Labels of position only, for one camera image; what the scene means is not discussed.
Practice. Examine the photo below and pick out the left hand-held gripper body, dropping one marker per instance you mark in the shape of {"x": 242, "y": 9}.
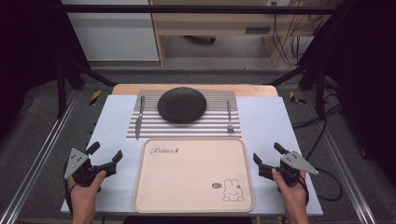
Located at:
{"x": 76, "y": 161}

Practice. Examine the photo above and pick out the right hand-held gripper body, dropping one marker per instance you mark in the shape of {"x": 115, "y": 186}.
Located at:
{"x": 295, "y": 163}

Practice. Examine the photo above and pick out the silver table knife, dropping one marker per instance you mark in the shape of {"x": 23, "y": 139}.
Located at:
{"x": 139, "y": 119}

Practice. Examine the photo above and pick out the silver fork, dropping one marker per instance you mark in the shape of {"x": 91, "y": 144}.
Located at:
{"x": 229, "y": 113}

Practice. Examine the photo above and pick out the beige tray with rabbit print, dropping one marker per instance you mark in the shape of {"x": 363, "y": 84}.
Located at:
{"x": 193, "y": 177}

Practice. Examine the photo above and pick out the black textured plate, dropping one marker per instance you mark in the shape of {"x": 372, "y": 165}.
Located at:
{"x": 182, "y": 104}

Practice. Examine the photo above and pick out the person's right hand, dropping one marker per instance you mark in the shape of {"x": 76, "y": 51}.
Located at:
{"x": 294, "y": 199}

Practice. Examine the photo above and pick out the person's left hand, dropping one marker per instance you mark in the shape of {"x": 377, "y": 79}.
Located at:
{"x": 84, "y": 199}

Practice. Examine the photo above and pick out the white table board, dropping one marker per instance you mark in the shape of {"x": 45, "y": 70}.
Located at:
{"x": 267, "y": 124}

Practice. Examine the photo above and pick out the yellow black tape marker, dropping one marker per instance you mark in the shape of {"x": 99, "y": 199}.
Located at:
{"x": 294, "y": 97}
{"x": 95, "y": 97}

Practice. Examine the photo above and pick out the black metal stand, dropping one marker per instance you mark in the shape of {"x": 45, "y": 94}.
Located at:
{"x": 320, "y": 93}
{"x": 61, "y": 90}

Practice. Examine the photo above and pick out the wooden table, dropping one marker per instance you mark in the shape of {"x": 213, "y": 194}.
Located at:
{"x": 130, "y": 89}

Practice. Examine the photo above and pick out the grey striped placemat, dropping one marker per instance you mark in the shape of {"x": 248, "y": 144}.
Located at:
{"x": 186, "y": 129}

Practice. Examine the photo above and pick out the person's dark clothing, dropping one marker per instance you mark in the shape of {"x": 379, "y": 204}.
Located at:
{"x": 186, "y": 220}

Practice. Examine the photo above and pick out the white cabinet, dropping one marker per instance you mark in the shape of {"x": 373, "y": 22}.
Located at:
{"x": 115, "y": 37}

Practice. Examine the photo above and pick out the black curtain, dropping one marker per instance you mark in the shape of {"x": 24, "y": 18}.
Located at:
{"x": 28, "y": 46}
{"x": 364, "y": 62}

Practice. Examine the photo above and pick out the dark chair base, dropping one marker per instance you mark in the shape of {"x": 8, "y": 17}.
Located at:
{"x": 200, "y": 39}

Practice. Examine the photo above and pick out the light wooden desk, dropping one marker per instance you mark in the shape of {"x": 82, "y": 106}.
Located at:
{"x": 211, "y": 21}

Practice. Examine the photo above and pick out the aluminium floor rail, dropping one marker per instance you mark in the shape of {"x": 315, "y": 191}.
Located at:
{"x": 345, "y": 174}
{"x": 34, "y": 168}

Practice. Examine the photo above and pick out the black horizontal frame bar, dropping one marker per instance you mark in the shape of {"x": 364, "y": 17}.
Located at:
{"x": 186, "y": 9}

